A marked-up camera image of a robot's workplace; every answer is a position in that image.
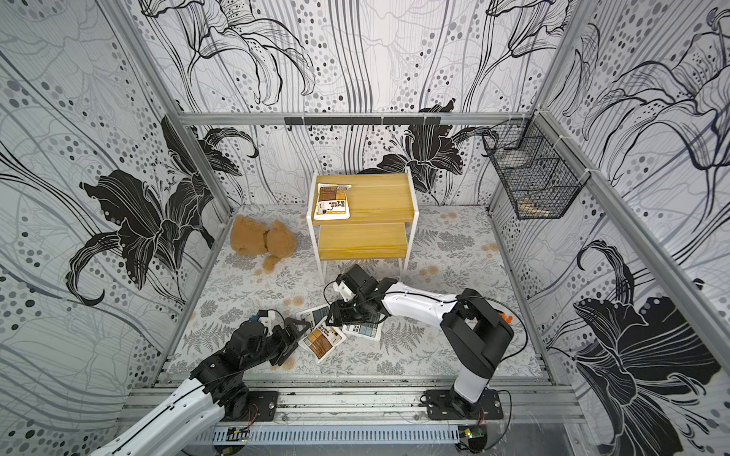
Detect wooden two-tier shelf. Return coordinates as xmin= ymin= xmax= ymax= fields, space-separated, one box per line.
xmin=306 ymin=171 xmax=419 ymax=282

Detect black wire basket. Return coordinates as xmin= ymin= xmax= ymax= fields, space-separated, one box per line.
xmin=481 ymin=118 xmax=583 ymax=220

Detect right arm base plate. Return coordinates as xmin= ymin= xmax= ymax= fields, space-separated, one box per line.
xmin=420 ymin=389 xmax=504 ymax=421

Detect blue coffee bag middle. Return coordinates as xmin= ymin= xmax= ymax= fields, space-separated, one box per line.
xmin=342 ymin=315 xmax=384 ymax=341

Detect brown coffee bag front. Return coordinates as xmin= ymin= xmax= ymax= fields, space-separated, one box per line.
xmin=298 ymin=317 xmax=347 ymax=364

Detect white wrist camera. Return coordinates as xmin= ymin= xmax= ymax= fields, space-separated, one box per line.
xmin=257 ymin=309 xmax=285 ymax=333
xmin=334 ymin=280 xmax=355 ymax=302

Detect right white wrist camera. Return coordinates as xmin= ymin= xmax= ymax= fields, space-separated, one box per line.
xmin=334 ymin=280 xmax=355 ymax=302

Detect brown coffee bag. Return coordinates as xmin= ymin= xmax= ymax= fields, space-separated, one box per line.
xmin=298 ymin=317 xmax=347 ymax=364
xmin=313 ymin=184 xmax=351 ymax=220

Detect blue coffee bag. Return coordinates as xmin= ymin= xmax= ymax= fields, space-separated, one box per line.
xmin=297 ymin=304 xmax=330 ymax=329
xmin=342 ymin=315 xmax=384 ymax=341

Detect brown teddy bear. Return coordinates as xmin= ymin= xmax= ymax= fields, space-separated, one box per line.
xmin=230 ymin=215 xmax=297 ymax=273

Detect blue coffee bag left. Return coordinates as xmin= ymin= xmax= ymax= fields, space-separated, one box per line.
xmin=297 ymin=304 xmax=330 ymax=329

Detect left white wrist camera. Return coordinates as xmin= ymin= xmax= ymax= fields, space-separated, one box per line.
xmin=257 ymin=309 xmax=285 ymax=333

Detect black bar on rail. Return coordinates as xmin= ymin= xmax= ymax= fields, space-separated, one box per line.
xmin=284 ymin=116 xmax=441 ymax=127

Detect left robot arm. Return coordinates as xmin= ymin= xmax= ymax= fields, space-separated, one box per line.
xmin=93 ymin=317 xmax=312 ymax=455

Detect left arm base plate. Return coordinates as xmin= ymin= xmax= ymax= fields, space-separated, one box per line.
xmin=219 ymin=389 xmax=279 ymax=423

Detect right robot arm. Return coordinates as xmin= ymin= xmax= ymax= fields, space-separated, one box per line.
xmin=327 ymin=264 xmax=514 ymax=406

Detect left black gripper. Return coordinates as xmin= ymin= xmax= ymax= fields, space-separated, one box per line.
xmin=241 ymin=320 xmax=314 ymax=372

